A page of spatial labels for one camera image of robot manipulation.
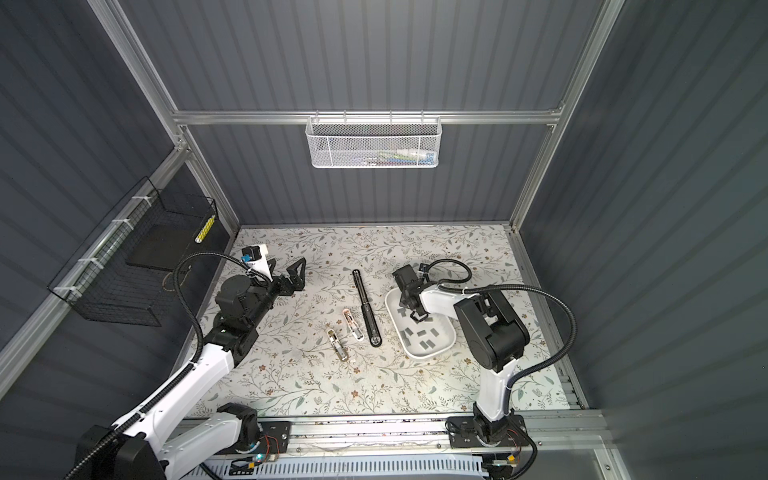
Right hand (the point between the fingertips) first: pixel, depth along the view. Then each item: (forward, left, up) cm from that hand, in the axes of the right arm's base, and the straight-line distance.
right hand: (417, 299), depth 99 cm
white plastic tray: (-13, -5, 0) cm, 14 cm away
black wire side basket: (-16, +72, +35) cm, 81 cm away
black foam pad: (-1, +67, +30) cm, 73 cm away
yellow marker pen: (+5, +60, +29) cm, 67 cm away
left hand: (-4, +35, +27) cm, 44 cm away
